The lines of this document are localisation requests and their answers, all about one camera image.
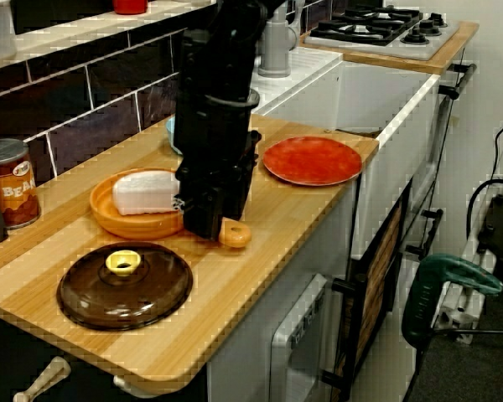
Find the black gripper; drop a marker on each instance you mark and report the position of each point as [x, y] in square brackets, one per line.
[214, 146]

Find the salmon nigiri sushi toy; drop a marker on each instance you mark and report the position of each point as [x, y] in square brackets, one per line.
[144, 192]

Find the orange toy frying pan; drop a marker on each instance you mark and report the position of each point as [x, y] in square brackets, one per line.
[130, 226]

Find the brown lid with yellow knob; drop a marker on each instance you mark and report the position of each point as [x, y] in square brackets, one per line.
[126, 301]

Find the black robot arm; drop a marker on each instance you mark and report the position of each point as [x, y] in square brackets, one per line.
[226, 54]

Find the light blue bowl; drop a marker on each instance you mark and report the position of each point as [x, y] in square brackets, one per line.
[172, 136]

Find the red plate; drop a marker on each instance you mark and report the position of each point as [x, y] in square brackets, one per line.
[314, 161]

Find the grey dishwasher panel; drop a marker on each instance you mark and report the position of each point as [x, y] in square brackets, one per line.
[302, 335]

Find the grey toy faucet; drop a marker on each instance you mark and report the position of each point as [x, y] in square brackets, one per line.
[276, 50]

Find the white toy sink unit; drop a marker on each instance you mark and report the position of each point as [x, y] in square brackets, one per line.
[360, 92]

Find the white round knob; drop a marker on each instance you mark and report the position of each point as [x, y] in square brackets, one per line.
[128, 383]

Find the toy beans can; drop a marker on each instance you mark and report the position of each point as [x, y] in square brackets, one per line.
[14, 188]

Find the red sauce bottle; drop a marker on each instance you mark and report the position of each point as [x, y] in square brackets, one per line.
[130, 6]

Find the green power tool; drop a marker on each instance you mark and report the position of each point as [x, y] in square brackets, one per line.
[423, 293]

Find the toy gas stove top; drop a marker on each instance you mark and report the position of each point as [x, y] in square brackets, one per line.
[419, 46]

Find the aluminium extrusion piece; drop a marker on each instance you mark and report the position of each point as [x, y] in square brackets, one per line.
[452, 319]

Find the wooden door with black frame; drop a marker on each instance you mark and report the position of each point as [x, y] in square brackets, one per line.
[381, 268]

